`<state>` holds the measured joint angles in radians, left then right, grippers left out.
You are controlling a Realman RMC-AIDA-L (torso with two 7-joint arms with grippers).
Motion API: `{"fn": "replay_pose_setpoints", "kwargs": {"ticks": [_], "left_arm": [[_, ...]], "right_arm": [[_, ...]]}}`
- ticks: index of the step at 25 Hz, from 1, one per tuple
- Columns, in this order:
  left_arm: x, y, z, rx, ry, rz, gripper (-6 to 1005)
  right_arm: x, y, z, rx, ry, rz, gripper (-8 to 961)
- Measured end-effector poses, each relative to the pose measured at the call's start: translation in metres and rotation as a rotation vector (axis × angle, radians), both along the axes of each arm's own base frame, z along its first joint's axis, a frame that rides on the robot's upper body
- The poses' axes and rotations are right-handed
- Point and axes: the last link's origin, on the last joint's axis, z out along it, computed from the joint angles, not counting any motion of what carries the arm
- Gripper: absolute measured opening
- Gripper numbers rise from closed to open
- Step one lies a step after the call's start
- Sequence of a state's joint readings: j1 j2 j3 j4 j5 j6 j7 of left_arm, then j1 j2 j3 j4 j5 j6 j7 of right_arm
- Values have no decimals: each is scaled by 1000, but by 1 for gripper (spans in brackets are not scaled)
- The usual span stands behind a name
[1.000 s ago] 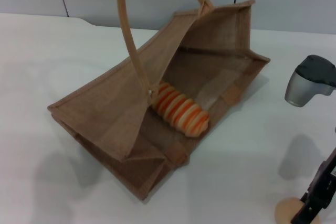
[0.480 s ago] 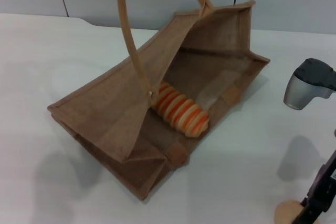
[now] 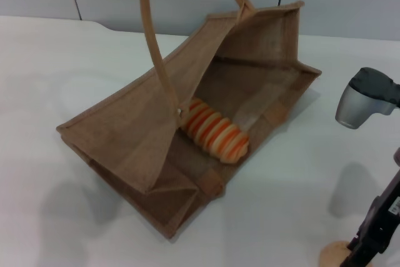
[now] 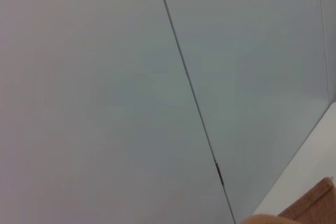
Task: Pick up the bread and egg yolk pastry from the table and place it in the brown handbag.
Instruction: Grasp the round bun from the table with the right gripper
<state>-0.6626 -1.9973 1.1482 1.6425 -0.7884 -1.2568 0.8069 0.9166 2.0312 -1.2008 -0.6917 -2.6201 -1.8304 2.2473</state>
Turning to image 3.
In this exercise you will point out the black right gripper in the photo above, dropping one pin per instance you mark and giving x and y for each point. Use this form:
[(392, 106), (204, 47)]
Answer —
[(381, 220)]

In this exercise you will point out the round egg yolk pastry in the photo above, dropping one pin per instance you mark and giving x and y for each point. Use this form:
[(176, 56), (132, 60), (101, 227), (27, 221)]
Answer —
[(332, 254)]

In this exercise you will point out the orange striped bread loaf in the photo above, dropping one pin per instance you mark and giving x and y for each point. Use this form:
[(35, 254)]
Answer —
[(215, 132)]

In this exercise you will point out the brown jute tote bag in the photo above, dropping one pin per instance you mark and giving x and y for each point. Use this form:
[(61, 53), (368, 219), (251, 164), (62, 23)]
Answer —
[(131, 129)]

